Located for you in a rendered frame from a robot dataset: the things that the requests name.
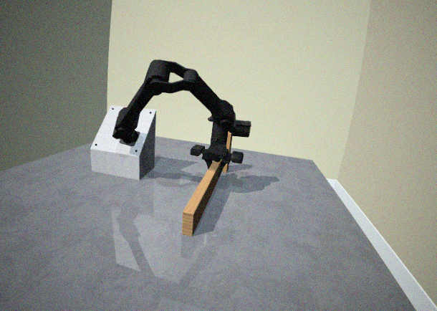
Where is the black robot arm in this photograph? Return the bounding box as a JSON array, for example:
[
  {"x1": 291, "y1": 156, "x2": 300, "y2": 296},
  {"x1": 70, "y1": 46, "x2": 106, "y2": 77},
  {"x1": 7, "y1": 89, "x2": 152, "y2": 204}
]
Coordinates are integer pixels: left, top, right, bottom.
[{"x1": 112, "y1": 59, "x2": 251, "y2": 162}]

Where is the dark brown wooden post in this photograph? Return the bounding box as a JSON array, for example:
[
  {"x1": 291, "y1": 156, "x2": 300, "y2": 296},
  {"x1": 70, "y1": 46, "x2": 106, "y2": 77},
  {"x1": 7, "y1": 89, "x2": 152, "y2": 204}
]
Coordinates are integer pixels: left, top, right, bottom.
[{"x1": 222, "y1": 132, "x2": 232, "y2": 173}]

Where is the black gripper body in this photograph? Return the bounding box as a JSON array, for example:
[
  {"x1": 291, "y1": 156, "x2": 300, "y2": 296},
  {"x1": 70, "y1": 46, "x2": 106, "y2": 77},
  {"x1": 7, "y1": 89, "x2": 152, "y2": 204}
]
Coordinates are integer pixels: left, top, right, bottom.
[{"x1": 190, "y1": 134, "x2": 244, "y2": 164}]

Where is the tan wooden board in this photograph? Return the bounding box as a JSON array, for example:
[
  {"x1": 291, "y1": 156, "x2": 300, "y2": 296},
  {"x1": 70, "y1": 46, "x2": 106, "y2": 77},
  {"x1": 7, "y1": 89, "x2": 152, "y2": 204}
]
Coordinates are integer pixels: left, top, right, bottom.
[{"x1": 182, "y1": 159, "x2": 222, "y2": 236}]

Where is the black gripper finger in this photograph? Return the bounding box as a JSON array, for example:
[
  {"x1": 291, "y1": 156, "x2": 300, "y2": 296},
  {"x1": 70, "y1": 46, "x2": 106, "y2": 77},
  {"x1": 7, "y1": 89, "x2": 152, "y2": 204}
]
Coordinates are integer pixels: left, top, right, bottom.
[
  {"x1": 202, "y1": 158, "x2": 212, "y2": 169},
  {"x1": 218, "y1": 159, "x2": 231, "y2": 177}
]

